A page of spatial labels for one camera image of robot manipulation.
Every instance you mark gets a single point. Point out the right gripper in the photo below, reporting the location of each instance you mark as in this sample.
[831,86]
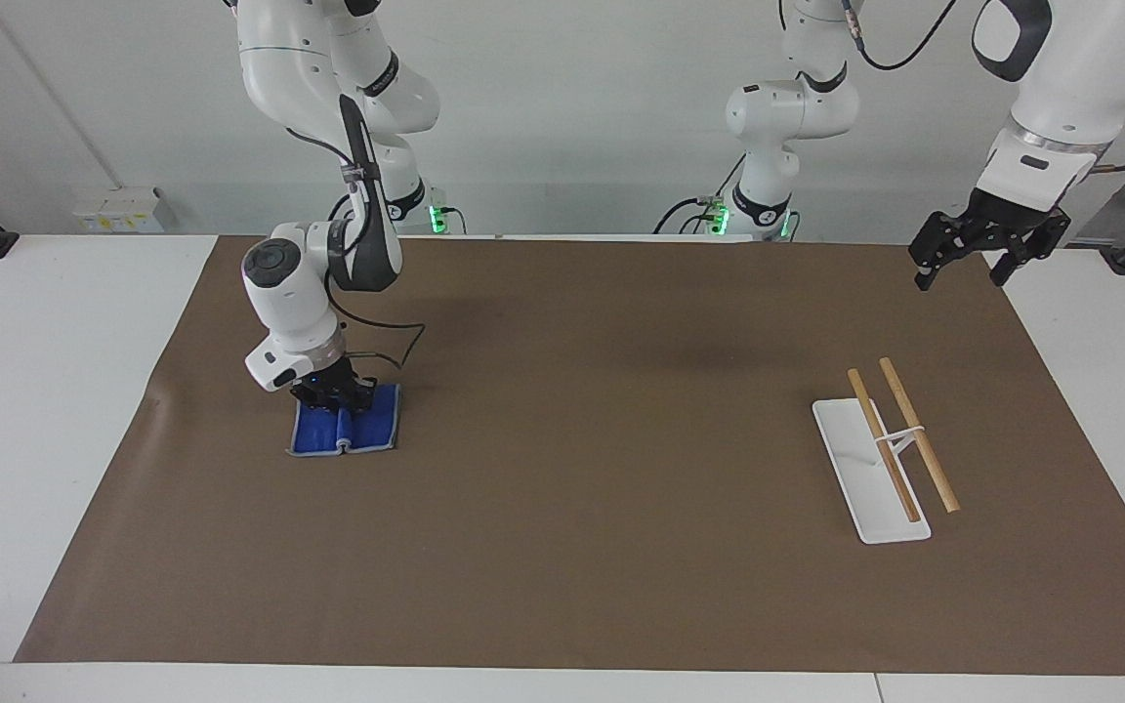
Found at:
[330,376]

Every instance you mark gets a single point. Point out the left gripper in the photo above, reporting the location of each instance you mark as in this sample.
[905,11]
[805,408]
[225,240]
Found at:
[1012,220]

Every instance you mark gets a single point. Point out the blue towel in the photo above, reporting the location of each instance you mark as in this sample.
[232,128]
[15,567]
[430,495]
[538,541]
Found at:
[367,430]

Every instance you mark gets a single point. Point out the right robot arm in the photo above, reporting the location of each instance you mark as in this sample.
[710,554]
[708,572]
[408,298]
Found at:
[304,293]

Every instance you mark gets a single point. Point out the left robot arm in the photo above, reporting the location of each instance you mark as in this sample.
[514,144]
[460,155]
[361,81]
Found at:
[1070,88]

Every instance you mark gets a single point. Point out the white rack with wooden rods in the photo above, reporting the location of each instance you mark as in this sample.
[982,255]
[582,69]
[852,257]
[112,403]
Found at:
[870,478]

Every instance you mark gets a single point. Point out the white wall socket box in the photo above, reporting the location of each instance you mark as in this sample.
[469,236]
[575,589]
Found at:
[123,210]

